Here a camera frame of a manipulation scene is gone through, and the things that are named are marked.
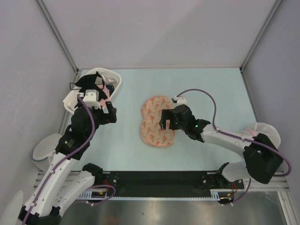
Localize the aluminium rail frame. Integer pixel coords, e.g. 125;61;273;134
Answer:
32;170;291;201

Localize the white plastic laundry basket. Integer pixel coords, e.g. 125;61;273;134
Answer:
63;67;122;114

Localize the pale garment in basket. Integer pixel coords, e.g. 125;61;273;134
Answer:
100;73;118;85

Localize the purple cable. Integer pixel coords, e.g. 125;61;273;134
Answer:
22;93;117;223
175;88;293;204

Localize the white mesh bag blue trim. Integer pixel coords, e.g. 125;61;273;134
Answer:
31;134;62;172

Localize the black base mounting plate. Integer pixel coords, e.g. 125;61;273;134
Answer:
103;171;244;198

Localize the white mesh bag pink trim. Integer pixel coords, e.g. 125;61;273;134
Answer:
239;122;281;149

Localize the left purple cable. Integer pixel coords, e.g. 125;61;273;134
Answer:
22;93;117;223

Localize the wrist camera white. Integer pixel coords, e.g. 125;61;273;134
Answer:
77;90;101;109
172;96;187;108

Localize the dark garment in basket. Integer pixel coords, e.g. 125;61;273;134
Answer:
106;85;115;95

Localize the floral mesh laundry bag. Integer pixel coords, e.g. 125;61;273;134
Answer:
141;96;175;148

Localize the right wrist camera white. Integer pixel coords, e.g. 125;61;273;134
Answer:
172;96;187;108

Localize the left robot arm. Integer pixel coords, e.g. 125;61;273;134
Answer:
18;98;117;225

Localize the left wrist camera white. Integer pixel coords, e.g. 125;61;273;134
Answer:
77;90;101;109

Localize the pink cloth in basket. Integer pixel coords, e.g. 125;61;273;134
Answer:
97;84;110;107

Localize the white cloth in basket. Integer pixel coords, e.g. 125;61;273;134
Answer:
63;90;79;114

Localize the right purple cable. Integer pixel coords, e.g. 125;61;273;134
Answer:
175;88;293;204

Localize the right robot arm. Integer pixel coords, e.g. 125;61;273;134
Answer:
159;105;283;188

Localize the black bra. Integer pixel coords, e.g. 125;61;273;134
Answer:
69;71;105;93

